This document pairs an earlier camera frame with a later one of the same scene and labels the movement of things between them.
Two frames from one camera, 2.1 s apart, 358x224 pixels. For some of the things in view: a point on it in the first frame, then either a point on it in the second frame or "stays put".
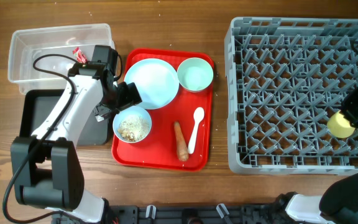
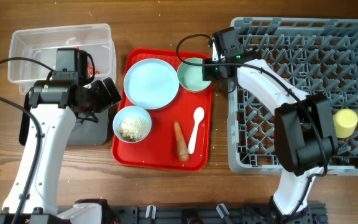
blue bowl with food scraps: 133,124 stays put
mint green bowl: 195,74 stays put
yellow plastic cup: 339,126 stays put
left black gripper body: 105,110 -> 103,95
